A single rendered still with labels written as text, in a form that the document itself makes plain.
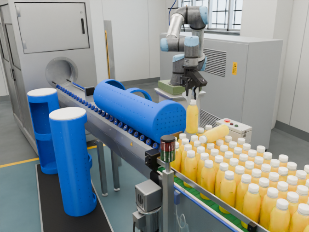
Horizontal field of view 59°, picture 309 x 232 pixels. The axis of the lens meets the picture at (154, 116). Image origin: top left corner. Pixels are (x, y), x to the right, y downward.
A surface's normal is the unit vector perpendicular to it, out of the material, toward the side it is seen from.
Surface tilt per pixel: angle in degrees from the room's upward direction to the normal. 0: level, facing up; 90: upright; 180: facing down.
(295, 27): 90
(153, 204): 90
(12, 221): 0
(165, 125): 90
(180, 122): 90
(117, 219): 0
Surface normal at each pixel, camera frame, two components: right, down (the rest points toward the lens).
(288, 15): 0.42, 0.31
